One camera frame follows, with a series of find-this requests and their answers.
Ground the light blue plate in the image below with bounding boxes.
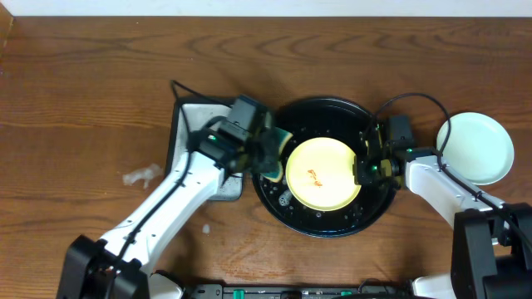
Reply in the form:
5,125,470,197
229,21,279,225
436,112,515,185

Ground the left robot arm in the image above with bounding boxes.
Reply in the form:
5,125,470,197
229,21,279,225
57,96,279,299

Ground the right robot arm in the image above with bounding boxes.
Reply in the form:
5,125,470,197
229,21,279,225
352,115,531,299

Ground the yellow plate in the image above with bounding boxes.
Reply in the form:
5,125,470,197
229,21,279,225
285,137,362,212

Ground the green yellow sponge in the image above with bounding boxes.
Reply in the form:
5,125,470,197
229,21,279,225
261,128,293,183

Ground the rectangular metal soap tray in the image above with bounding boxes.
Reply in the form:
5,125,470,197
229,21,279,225
164,96,244,201

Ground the white foam blob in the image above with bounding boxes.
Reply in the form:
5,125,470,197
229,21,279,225
122,164,164,189

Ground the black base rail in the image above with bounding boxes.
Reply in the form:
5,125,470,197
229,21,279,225
149,278,416,299

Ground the black round serving tray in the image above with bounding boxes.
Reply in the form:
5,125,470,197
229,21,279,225
252,97,396,238

